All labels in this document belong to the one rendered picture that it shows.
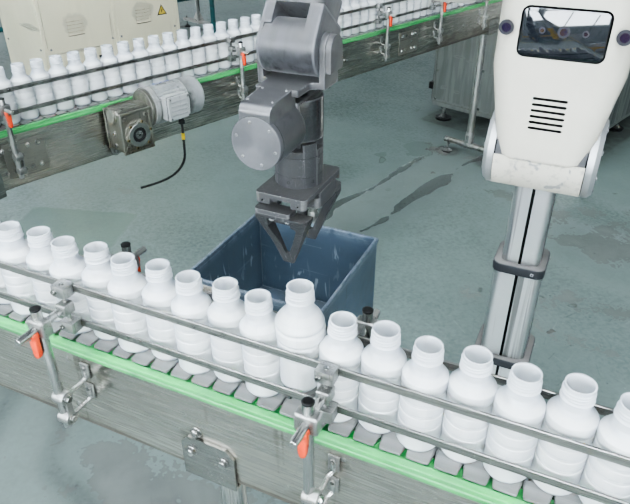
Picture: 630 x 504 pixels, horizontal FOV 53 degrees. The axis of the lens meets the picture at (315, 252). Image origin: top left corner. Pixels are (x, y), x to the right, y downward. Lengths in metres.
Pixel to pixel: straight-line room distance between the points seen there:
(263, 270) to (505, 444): 0.95
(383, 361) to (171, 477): 1.45
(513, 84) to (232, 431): 0.77
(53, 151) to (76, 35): 2.62
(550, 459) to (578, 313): 2.17
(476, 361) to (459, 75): 4.06
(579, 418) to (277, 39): 0.54
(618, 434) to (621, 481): 0.06
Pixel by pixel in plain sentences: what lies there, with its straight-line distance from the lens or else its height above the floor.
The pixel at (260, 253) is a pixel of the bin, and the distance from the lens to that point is 1.60.
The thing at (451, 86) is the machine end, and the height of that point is 0.29.
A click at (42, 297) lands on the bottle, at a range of 1.15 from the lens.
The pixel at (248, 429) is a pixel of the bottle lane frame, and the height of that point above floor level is 0.96.
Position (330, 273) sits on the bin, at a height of 0.82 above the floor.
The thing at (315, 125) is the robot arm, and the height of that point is 1.43.
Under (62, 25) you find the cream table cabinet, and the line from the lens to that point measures 4.70.
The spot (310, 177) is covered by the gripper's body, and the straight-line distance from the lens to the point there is 0.73.
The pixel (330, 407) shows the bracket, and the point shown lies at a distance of 0.88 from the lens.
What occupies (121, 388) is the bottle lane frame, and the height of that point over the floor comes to 0.94.
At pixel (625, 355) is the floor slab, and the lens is 2.84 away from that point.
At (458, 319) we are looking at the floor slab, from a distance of 2.80.
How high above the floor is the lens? 1.67
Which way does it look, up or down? 32 degrees down
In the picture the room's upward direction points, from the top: straight up
